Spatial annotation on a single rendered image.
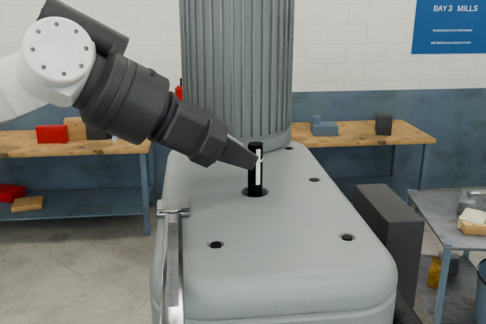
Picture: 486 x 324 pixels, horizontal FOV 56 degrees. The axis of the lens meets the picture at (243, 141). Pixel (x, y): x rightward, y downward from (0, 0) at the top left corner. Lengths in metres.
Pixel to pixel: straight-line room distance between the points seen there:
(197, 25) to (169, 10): 4.02
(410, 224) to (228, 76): 0.47
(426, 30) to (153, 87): 4.96
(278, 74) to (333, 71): 4.29
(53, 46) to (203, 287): 0.27
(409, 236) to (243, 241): 0.53
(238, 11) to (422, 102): 4.84
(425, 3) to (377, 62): 0.77
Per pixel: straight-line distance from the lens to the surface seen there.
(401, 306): 0.58
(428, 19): 5.39
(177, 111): 0.52
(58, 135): 4.53
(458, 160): 5.94
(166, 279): 0.44
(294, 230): 0.53
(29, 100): 0.57
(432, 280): 3.42
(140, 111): 0.51
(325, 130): 4.48
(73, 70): 0.48
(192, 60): 0.77
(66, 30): 0.49
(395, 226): 0.96
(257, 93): 0.75
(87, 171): 5.20
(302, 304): 0.45
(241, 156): 0.57
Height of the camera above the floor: 2.14
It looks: 17 degrees down
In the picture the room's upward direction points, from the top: straight up
